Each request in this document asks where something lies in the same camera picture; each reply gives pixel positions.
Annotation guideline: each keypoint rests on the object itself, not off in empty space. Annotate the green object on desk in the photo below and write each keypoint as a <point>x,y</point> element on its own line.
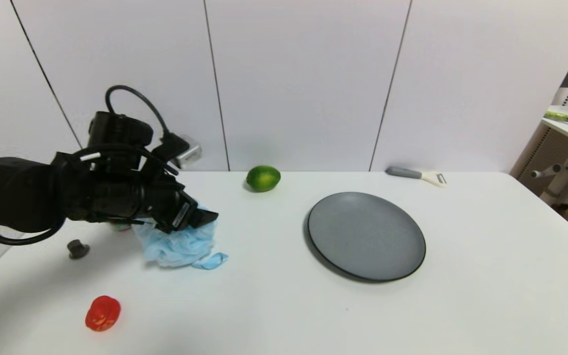
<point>557,117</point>

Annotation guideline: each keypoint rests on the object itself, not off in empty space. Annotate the gray round plate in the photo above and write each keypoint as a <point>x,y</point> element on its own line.
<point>365,236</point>

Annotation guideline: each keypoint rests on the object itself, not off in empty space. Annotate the green lime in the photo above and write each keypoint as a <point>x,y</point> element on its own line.
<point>263,178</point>

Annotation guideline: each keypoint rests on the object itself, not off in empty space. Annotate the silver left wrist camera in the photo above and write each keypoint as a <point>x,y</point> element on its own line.
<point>188,152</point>

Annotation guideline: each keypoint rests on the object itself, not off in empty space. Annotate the light blue mesh bath loofah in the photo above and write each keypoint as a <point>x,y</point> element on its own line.
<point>175,249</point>

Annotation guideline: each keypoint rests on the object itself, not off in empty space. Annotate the small gold-lid pet food can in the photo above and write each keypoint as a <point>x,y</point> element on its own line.
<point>121,227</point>

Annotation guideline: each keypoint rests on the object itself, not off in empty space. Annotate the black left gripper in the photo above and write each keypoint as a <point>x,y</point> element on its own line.
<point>182,215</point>

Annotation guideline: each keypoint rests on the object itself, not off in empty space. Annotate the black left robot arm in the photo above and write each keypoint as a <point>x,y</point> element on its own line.
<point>13,192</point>

